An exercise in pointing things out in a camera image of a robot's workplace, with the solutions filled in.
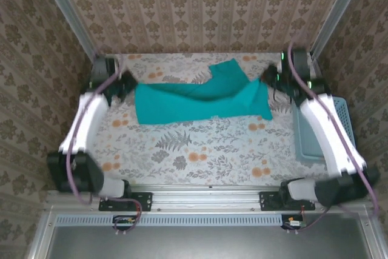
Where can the small left circuit board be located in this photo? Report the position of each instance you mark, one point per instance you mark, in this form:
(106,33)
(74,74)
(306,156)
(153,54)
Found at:
(124,222)

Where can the small right circuit board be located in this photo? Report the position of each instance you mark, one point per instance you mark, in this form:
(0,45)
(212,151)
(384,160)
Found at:
(292,222)

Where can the light blue plastic basket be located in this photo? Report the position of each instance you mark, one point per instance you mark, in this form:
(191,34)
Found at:
(304,143)

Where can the small circuit board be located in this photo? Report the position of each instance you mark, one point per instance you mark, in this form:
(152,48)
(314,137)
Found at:
(124,222)
(292,222)

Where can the aluminium left frame post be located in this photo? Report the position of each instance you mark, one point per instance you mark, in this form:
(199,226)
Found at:
(69,19)

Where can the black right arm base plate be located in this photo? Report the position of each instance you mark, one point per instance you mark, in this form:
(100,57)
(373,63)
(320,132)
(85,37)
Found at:
(268,201)

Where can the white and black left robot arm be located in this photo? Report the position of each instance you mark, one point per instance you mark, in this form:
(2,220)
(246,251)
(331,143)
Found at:
(85,125)

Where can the teal t-shirt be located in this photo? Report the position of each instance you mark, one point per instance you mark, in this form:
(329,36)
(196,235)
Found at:
(182,104)

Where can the grey metal panel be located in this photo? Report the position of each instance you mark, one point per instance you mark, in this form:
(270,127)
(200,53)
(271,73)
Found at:
(197,244)

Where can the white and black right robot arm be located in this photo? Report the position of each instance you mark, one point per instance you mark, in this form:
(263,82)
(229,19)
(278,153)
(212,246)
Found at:
(330,131)

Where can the aluminium frame post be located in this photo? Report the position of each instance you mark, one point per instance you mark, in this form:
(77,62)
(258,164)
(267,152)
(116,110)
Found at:
(69,19)
(336,16)

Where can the aluminium mounting rail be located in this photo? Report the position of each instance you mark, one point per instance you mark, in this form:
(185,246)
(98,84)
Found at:
(206,198)

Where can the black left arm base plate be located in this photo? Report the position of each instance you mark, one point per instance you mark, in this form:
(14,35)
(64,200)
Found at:
(142,201)

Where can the aluminium right frame post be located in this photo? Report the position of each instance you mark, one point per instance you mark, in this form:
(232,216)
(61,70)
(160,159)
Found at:
(336,16)

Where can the floral print tablecloth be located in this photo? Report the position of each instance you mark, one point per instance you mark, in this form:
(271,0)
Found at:
(212,156)

